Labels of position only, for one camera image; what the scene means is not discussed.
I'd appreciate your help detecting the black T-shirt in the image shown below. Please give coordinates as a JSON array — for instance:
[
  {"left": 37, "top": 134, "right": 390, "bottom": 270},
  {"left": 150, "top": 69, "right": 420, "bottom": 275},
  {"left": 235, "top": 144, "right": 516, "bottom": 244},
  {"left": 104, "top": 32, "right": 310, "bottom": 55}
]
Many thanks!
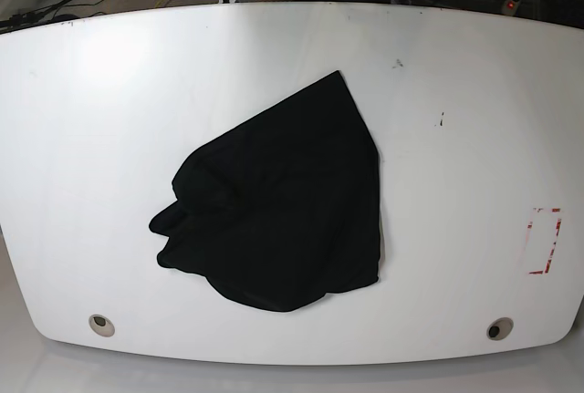
[{"left": 149, "top": 72, "right": 381, "bottom": 313}]

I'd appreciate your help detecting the red tape rectangle marking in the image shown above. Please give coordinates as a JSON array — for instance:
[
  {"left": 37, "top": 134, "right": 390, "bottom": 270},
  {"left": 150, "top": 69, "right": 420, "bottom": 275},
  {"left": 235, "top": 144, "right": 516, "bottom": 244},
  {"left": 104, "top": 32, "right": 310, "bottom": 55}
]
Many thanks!
[{"left": 522, "top": 208, "right": 562, "bottom": 275}]

